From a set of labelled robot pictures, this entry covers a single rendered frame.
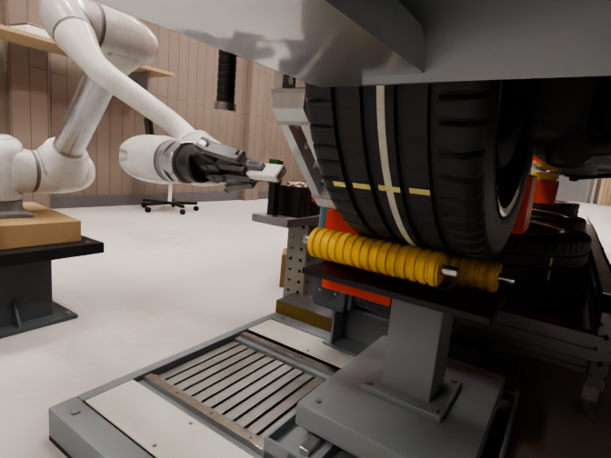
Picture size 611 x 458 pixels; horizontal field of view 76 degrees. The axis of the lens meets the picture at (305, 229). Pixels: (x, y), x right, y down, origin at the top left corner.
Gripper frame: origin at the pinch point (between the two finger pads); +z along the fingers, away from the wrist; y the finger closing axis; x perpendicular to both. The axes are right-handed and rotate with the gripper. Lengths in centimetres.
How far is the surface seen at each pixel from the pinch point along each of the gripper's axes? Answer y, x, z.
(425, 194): 2.3, -2.8, 29.9
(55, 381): -40, -50, -64
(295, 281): -88, 21, -45
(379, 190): 2.0, -2.8, 23.4
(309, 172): -2.2, 3.2, 6.7
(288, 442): -35, -34, 10
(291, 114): 9.9, 3.1, 8.2
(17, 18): 2, 135, -355
